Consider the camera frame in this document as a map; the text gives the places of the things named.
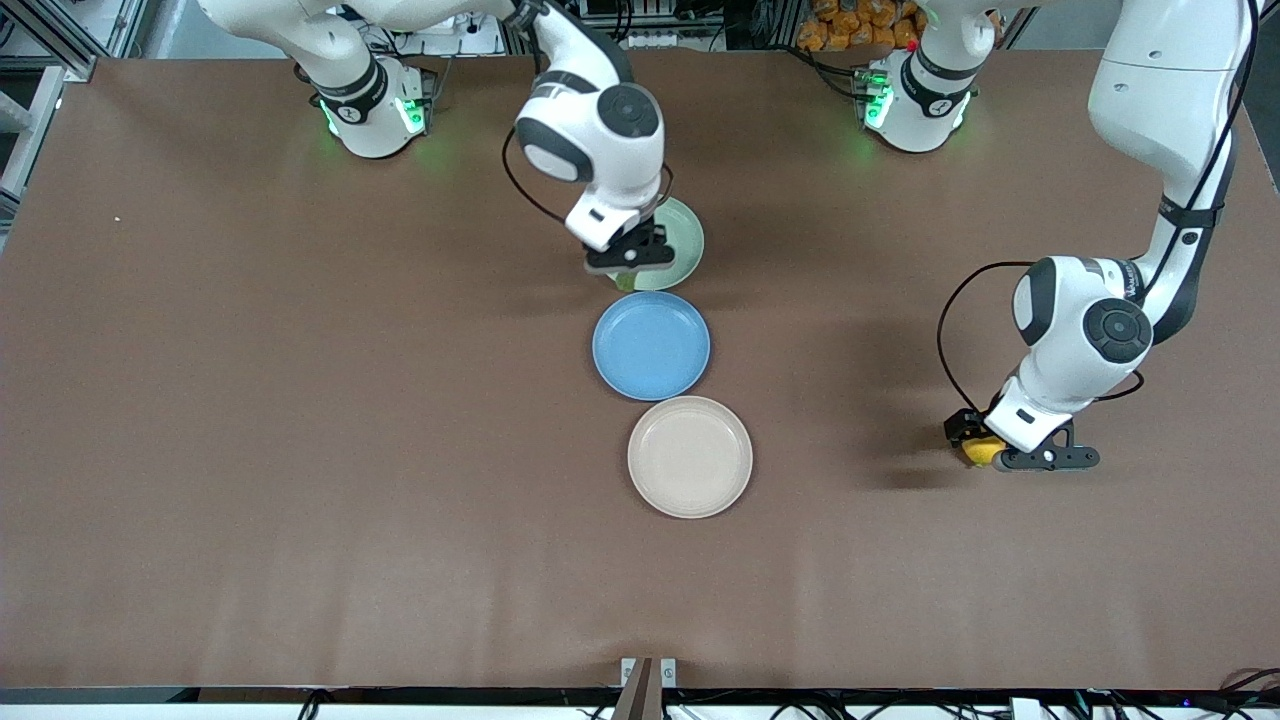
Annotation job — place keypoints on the yellow lemon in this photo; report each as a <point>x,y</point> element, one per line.
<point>982,452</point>

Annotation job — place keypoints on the green lettuce leaf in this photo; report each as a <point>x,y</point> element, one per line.
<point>628,281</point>

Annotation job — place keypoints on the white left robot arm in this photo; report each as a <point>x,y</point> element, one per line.
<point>1150,100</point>

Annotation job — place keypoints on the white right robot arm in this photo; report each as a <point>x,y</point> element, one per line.
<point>600,160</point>

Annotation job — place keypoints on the mint green round plate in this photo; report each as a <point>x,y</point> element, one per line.
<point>687,250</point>

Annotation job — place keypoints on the blue round plate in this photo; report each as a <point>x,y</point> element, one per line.
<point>650,345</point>

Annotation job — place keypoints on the off-white round plate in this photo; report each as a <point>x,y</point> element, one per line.
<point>690,457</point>

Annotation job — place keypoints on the orange snack bag pile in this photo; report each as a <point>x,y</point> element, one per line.
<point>850,25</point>

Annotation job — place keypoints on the grey metal table clamp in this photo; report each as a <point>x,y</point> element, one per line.
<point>648,685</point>

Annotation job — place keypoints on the aluminium frame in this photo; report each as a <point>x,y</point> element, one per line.
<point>50,42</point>

